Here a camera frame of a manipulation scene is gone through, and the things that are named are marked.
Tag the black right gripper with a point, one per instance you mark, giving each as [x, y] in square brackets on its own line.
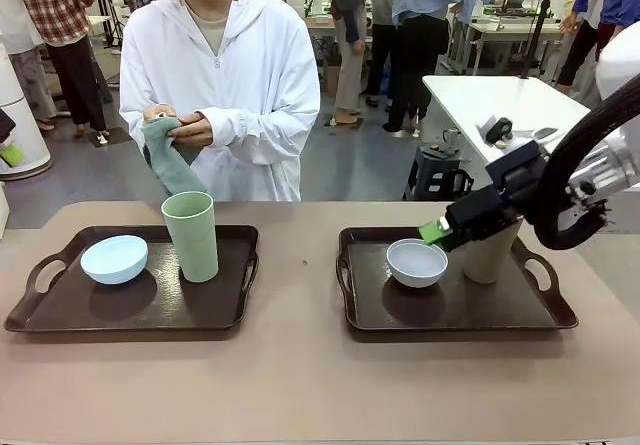
[480, 220]

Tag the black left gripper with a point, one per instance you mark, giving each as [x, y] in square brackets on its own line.
[5, 125]

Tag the white grey bowl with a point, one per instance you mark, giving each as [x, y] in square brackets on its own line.
[417, 270]

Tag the tall beige cup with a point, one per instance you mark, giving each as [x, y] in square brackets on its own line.
[485, 265]

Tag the light blue bowl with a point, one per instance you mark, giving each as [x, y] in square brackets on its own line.
[114, 262]

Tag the teal cloth mat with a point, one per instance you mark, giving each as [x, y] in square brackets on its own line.
[170, 165]

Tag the tall pale green cup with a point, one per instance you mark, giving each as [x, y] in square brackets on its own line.
[192, 240]

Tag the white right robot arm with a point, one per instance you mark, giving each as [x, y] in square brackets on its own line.
[620, 60]

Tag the person's right forearm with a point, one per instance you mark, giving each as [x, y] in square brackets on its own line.
[132, 120]

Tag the person's left forearm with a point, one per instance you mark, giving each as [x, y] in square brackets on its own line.
[260, 125]

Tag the person's right hand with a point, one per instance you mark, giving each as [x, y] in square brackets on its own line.
[159, 112]

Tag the person's left hand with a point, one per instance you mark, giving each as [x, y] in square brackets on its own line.
[197, 132]

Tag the white rounded appliance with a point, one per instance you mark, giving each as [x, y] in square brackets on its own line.
[30, 115]

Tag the black plastic stool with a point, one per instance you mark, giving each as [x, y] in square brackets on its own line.
[435, 175]

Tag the small metal pot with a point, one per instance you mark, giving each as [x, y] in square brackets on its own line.
[452, 140]

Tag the small black device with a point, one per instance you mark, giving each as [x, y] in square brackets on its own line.
[500, 130]

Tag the bystander in white shirt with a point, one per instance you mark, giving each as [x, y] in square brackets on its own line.
[20, 25]

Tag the white side table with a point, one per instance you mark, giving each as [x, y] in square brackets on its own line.
[500, 97]

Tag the bystander in plaid shirt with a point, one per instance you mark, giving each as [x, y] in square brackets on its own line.
[55, 5]

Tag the bystander in beige trousers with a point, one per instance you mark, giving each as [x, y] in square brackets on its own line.
[350, 65]

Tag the black stand pole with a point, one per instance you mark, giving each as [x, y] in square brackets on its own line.
[540, 20]

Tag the person in white hoodie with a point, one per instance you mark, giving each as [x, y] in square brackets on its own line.
[250, 55]

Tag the dark blue wrist camera box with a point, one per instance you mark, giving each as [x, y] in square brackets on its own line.
[520, 157]

